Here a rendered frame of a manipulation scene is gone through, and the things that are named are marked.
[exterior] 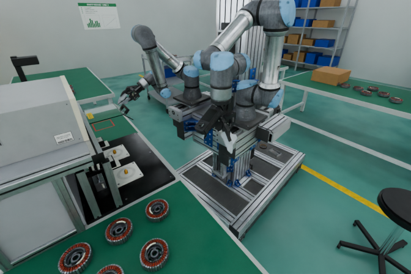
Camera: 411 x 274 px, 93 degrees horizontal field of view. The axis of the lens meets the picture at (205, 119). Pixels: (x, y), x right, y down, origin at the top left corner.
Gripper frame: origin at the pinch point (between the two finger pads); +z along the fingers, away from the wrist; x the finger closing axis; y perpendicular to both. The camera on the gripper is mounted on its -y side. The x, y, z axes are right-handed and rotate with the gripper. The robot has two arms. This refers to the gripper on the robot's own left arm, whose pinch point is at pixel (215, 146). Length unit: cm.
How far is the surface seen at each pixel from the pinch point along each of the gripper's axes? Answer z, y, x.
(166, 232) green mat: 40.2, -22.1, 8.8
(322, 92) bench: 41, 224, 18
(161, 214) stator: 36.5, -19.8, 15.8
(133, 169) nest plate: 37, -14, 54
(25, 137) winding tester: -6, -51, 51
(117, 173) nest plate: 37, -22, 58
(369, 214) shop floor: 115, 139, -66
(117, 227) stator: 37, -37, 25
